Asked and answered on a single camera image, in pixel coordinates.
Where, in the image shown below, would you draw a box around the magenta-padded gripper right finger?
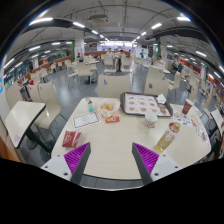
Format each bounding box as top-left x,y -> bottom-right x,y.
131,142 -> 183,186

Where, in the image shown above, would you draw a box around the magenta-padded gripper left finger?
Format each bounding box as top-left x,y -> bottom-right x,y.
40,142 -> 92,185

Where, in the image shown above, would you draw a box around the clear bottle with yellow cap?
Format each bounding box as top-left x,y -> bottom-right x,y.
155,121 -> 181,153

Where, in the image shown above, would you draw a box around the red carton box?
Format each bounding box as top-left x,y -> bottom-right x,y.
61,130 -> 82,149

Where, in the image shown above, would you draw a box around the small red food packet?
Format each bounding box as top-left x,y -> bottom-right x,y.
105,115 -> 121,124

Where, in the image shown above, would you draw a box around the small clear sanitizer bottle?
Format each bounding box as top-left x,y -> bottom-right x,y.
86,98 -> 95,114

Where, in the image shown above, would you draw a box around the dark food tray, paper liner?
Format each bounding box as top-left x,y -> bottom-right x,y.
119,91 -> 174,118

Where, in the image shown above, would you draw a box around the clear plastic wrapper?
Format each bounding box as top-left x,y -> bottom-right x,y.
195,123 -> 210,143

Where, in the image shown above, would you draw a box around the open wrapper with fried food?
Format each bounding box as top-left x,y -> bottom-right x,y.
96,98 -> 121,118

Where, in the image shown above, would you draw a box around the crumpled white napkin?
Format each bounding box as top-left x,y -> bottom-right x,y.
156,93 -> 168,105

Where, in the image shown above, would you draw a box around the white neighbouring table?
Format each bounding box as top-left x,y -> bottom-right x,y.
4,100 -> 47,149
209,108 -> 224,134

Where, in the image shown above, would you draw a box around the red paper cup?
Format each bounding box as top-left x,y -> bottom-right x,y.
181,98 -> 194,116

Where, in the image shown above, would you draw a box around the group of beige chairs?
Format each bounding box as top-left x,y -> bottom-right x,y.
6,54 -> 224,131

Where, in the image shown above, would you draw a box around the person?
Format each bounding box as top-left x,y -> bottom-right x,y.
171,53 -> 181,74
105,47 -> 116,61
115,49 -> 127,72

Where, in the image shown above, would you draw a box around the ceiling strip lights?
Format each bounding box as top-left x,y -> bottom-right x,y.
3,14 -> 224,79

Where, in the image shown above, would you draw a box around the ceiling air conditioner unit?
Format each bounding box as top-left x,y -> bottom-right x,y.
88,13 -> 110,24

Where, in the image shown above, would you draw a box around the patterned white mug, gold handle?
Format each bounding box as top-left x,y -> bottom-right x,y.
143,111 -> 159,129

